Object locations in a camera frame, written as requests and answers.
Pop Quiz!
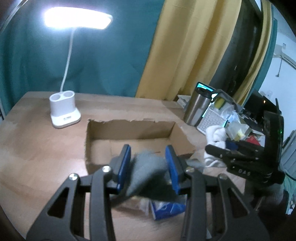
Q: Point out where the white sock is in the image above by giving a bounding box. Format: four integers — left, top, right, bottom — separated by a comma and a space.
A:
204, 126, 227, 168

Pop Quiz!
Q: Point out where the grey knitted glove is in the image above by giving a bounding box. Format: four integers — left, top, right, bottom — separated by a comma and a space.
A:
111, 150, 185, 207

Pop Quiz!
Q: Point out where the blue tissue pack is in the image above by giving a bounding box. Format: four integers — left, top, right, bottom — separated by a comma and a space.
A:
150, 200, 186, 220

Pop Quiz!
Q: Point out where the bag of cotton swabs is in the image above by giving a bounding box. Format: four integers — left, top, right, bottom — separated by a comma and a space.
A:
120, 196, 150, 215

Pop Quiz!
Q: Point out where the yellow tissue pack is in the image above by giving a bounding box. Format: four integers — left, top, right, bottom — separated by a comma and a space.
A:
230, 127, 251, 141

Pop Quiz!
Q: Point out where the red book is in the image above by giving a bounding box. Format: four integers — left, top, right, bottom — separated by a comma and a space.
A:
245, 136, 260, 146

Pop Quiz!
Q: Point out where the clear plastic bag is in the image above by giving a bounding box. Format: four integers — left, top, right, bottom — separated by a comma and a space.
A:
219, 102, 245, 139

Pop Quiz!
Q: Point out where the white perforated plastic basket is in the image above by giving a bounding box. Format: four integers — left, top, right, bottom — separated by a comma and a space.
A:
197, 108, 227, 134

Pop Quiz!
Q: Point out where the yellow green sponge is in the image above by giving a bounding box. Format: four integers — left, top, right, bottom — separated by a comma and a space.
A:
214, 97, 225, 109

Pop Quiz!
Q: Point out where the grey cloth on basket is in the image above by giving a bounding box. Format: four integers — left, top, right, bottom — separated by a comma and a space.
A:
211, 89, 242, 113

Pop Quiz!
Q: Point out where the stainless steel tumbler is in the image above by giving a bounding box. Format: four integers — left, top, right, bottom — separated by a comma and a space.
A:
183, 82, 214, 126

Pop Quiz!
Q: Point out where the open cardboard box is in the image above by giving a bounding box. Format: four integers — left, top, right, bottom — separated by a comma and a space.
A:
85, 120, 196, 174

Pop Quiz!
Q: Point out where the white desk lamp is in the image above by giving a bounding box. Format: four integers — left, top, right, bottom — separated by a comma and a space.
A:
42, 6, 113, 129

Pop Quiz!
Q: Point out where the yellow curtain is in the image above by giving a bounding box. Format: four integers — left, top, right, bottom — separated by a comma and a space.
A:
136, 1, 273, 104

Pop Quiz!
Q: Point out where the teal curtain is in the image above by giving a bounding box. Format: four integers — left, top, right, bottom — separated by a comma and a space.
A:
1, 1, 164, 113

